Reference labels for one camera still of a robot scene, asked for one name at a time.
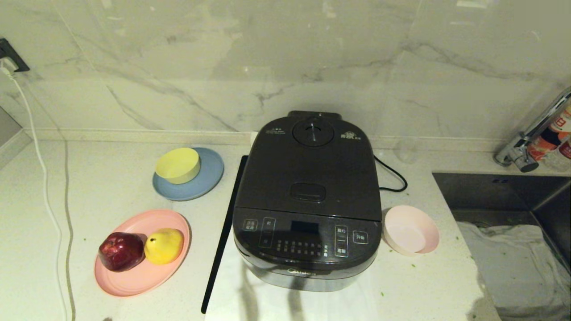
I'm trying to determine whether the black rice cooker lid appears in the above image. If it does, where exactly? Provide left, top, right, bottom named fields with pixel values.
left=234, top=111, right=382, bottom=222

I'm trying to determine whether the pale pink bowl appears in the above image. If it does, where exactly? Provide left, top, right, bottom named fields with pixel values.
left=383, top=205, right=441, bottom=257

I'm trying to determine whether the yellow bowl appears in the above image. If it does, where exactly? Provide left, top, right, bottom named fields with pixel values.
left=154, top=148, right=201, bottom=185

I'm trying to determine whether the blue plate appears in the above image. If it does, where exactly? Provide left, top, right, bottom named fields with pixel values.
left=152, top=147, right=225, bottom=202

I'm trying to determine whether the black tray edge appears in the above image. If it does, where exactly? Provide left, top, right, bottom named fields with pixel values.
left=200, top=155, right=248, bottom=315

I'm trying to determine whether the yellow pear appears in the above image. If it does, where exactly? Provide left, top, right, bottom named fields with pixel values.
left=143, top=228, right=185, bottom=266

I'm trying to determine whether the red apple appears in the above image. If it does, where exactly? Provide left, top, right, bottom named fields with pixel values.
left=98, top=232, right=147, bottom=273

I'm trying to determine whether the pink plate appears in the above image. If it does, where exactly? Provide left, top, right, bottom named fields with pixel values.
left=94, top=209, right=191, bottom=298

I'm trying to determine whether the stainless steel sink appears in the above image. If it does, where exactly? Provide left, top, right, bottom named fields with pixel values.
left=432, top=172, right=571, bottom=321

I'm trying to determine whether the chrome faucet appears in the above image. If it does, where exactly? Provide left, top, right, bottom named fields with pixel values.
left=493, top=87, right=571, bottom=173

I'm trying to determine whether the white cloth in sink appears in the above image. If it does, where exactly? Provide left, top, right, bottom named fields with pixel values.
left=457, top=223, right=571, bottom=315

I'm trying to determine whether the red white label bottle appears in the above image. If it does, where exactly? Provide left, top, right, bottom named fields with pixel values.
left=533, top=105, right=571, bottom=161

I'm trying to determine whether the black power cable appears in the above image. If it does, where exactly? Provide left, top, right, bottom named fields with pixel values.
left=374, top=154, right=409, bottom=193

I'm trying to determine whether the white power cable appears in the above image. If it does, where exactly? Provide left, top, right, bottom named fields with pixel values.
left=0, top=60, right=74, bottom=321

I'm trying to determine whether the black wall socket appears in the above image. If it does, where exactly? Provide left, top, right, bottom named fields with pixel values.
left=0, top=38, right=30, bottom=73

